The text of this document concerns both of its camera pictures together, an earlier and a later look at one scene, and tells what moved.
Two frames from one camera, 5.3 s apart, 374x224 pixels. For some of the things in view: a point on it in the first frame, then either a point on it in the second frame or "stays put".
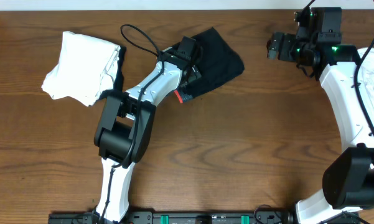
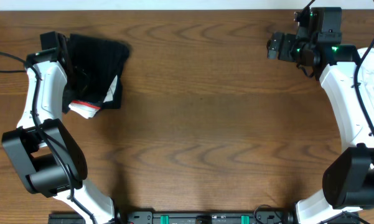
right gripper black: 287,40 stays put
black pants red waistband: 219,63 to 96,65
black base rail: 178,217 stays put
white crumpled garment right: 373,86 stays put
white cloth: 86,70 to 88,112
